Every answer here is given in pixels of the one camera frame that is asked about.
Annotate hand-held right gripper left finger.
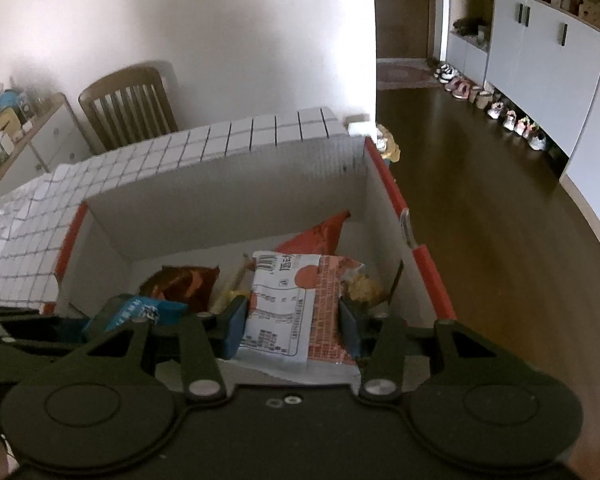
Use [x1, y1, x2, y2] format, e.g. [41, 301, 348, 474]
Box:
[60, 295, 251, 403]

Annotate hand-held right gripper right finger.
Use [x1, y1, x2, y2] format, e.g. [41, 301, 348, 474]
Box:
[337, 297, 531, 403]

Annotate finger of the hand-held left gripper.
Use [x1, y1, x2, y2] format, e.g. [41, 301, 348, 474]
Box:
[0, 336, 88, 358]
[0, 304, 92, 323]

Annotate white and red snack packet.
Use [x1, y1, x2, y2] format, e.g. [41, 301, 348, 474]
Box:
[235, 251, 368, 386]

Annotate brown orange snack packet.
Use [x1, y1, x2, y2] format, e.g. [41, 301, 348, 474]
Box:
[139, 265, 221, 313]

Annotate red chip bag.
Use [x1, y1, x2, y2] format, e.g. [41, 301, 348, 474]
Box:
[275, 210, 388, 306]

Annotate blue snack packet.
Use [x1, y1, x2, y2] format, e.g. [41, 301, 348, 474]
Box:
[82, 296, 188, 341]

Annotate red cardboard box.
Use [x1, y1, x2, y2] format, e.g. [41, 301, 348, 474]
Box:
[42, 135, 458, 386]

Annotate white wooden sideboard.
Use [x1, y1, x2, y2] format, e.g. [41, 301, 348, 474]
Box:
[0, 92, 93, 206]

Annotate small figurine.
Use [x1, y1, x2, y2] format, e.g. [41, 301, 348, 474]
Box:
[376, 125, 401, 163]

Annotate small white box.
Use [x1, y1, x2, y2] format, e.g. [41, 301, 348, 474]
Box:
[345, 114, 372, 137]

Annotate wooden chair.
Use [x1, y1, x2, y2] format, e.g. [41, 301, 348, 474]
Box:
[78, 65, 179, 153]

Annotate patterned rug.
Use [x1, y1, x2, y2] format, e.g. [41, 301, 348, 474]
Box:
[376, 60, 438, 92]

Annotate row of shoes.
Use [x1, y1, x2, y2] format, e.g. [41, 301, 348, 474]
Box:
[434, 60, 548, 152]

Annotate grey low cabinet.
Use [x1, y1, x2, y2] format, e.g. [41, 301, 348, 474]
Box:
[445, 30, 491, 78]

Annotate brown door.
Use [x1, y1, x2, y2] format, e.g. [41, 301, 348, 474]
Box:
[372, 0, 453, 61]

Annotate dark bundle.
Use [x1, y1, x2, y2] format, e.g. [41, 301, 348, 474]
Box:
[452, 17, 486, 36]

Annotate grey tall cabinet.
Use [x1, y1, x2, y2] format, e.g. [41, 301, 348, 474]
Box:
[482, 0, 600, 241]

